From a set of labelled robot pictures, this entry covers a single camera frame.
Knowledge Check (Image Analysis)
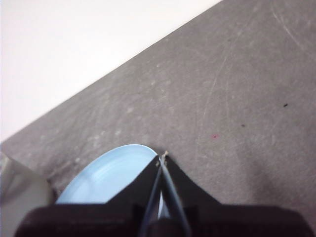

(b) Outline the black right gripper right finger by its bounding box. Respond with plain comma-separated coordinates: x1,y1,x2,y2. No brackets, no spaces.
163,156,316,237

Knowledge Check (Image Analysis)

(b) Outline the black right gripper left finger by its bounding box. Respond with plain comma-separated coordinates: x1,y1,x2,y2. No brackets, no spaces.
14,157,162,237

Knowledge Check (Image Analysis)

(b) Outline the blue round plate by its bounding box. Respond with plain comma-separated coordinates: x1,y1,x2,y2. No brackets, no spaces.
55,144,158,205

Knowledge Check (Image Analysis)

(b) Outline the pale green electric steamer pot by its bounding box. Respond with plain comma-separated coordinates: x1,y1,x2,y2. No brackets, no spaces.
0,151,53,237

